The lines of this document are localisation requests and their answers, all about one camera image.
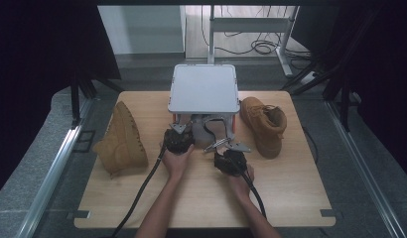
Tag black floor frame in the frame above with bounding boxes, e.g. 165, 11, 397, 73
72, 129, 97, 154

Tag white two-tier shoe rack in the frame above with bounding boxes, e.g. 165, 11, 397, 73
167, 63, 242, 149

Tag left hand-held gripper cable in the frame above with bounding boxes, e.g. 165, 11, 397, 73
109, 145, 169, 238

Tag person's right hand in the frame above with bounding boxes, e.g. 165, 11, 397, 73
225, 164, 255, 201

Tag hand-held gripper cable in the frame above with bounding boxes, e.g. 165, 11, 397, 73
109, 145, 169, 238
237, 163, 268, 220

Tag white desk frame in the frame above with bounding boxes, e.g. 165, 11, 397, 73
206, 4, 301, 79

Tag black silver strap sandal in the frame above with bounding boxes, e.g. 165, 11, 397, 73
201, 114, 234, 154
176, 113, 206, 134

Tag tan suede boot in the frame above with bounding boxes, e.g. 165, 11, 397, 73
91, 100, 150, 179
239, 96, 288, 161

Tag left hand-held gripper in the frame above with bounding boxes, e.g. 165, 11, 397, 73
163, 122, 197, 156

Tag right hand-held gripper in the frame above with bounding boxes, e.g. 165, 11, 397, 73
213, 141, 252, 178

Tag white cabinet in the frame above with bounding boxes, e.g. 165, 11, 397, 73
96, 4, 187, 56

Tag person's left hand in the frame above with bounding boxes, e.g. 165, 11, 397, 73
160, 143, 197, 180

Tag black floor cables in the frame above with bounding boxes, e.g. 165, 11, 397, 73
201, 5, 313, 62

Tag aluminium rail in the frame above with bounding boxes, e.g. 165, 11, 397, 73
325, 100, 407, 238
14, 98, 94, 238

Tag right hand-held gripper cable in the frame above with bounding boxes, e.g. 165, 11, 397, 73
237, 163, 268, 220

